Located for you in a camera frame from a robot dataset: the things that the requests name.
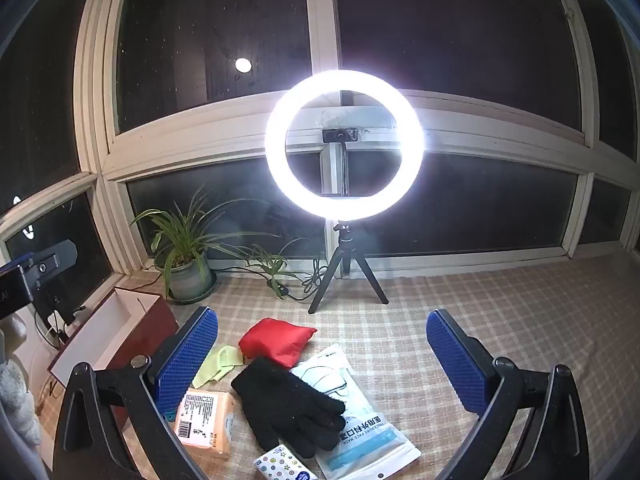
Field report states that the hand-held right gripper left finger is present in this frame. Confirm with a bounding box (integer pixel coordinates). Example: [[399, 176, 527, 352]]
[[52, 306, 219, 480]]

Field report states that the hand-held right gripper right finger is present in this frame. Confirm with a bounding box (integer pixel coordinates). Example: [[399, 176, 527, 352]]
[[426, 309, 591, 480]]

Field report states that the dark red cardboard box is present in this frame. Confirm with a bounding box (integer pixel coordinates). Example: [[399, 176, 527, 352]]
[[47, 287, 180, 426]]

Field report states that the black knit glove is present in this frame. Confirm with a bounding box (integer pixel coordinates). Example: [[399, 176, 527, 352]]
[[231, 356, 348, 458]]

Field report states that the blue face mask packet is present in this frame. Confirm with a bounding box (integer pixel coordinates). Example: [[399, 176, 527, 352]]
[[312, 390, 422, 480]]

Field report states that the light green cleaning cloth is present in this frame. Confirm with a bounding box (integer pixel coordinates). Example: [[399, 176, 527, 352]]
[[192, 344, 245, 390]]

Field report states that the black power adapter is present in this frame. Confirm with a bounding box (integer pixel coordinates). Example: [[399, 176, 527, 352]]
[[35, 282, 81, 331]]

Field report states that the grey pot saucer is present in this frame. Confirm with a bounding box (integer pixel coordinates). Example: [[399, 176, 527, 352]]
[[167, 280, 219, 306]]

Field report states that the orange tissue packet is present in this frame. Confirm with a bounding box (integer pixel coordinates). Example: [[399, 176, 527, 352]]
[[175, 387, 237, 461]]

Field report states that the checked tablecloth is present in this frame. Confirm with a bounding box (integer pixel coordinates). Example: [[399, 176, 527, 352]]
[[37, 255, 640, 480]]

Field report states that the grey plant pot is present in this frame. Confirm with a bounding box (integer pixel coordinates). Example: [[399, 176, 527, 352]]
[[155, 250, 217, 300]]

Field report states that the red fabric pouch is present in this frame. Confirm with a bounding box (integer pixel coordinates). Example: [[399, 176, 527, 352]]
[[238, 317, 319, 371]]

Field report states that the green spider plant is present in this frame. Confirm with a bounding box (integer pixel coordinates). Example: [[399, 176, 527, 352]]
[[131, 185, 301, 301]]

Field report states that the white face mask packet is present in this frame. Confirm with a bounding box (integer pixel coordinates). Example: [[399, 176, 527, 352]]
[[289, 342, 373, 411]]

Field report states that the dotted tissue packet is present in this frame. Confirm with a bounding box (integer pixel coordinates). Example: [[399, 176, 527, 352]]
[[252, 442, 313, 480]]

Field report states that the black tripod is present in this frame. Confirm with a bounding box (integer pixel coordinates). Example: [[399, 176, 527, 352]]
[[307, 220, 390, 315]]

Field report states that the black phone holder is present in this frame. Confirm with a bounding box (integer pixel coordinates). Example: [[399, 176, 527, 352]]
[[322, 127, 359, 196]]

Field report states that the black power cable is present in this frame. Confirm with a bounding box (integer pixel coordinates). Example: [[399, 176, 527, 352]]
[[287, 259, 327, 304]]

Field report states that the white ring light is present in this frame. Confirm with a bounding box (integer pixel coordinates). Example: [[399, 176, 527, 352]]
[[265, 71, 425, 221]]

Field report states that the white window frame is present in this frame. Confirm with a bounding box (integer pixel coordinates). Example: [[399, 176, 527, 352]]
[[0, 0, 640, 281]]

